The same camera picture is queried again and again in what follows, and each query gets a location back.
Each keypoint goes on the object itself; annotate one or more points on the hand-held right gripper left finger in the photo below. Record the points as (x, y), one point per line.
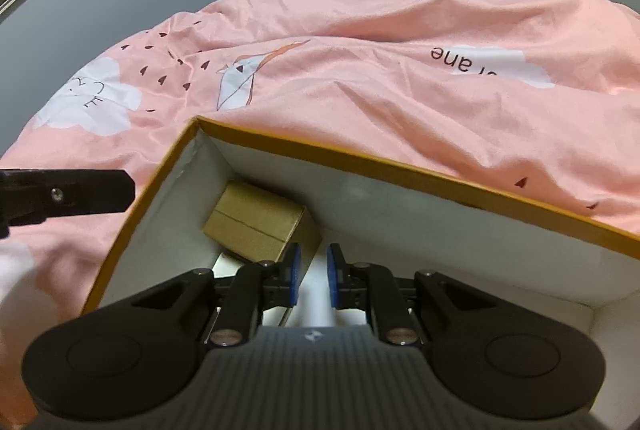
(295, 271)

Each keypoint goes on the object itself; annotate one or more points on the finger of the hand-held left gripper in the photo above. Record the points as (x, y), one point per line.
(90, 192)

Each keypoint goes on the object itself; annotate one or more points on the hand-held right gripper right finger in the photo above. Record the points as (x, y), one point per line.
(333, 272)

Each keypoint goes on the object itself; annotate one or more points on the white bottle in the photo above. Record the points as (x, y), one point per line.
(315, 300)

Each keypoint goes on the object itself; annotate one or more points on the orange cardboard box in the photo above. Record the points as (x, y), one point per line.
(400, 210)

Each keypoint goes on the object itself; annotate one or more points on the beige block in box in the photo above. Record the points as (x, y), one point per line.
(255, 215)

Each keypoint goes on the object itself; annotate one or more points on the pink cloud print blanket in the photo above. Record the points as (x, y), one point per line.
(400, 84)

